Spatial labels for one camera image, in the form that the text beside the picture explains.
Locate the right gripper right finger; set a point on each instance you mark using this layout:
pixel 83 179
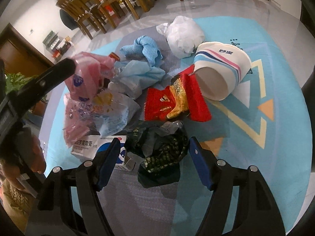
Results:
pixel 257 212

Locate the potted green plant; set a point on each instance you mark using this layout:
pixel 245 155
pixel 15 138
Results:
pixel 14 82

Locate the white plastic bag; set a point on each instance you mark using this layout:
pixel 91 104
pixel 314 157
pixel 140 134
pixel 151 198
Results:
pixel 183 36

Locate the pink plastic bag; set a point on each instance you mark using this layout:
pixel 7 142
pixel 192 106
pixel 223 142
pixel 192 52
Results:
pixel 90 72

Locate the dark green wrapper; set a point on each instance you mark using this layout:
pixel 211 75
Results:
pixel 160 146

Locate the white medicine box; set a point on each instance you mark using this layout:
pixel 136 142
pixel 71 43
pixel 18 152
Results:
pixel 88 146

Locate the light blue twisted cloth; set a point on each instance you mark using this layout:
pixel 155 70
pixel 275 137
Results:
pixel 146 47

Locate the wooden chair front left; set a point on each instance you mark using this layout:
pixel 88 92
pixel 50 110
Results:
pixel 82 14

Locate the brown interior door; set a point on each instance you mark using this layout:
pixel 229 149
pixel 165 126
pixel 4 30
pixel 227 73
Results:
pixel 19 56

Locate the striped white paper cup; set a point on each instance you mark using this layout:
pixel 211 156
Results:
pixel 219 68

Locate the person's left hand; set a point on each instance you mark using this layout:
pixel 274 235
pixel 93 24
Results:
pixel 23 162

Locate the red snack wrapper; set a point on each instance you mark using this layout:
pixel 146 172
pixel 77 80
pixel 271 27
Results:
pixel 182 98

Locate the clear printed plastic bag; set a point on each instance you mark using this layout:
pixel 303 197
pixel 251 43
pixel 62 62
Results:
pixel 112 111

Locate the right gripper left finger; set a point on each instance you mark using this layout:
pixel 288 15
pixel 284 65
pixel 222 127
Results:
pixel 68 203

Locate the red cigarette box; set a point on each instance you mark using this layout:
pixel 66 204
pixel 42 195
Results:
pixel 114 56

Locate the stack of boxes by wall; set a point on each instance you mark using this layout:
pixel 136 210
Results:
pixel 57 46

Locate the light blue face mask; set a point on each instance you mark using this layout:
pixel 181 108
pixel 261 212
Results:
pixel 134 77

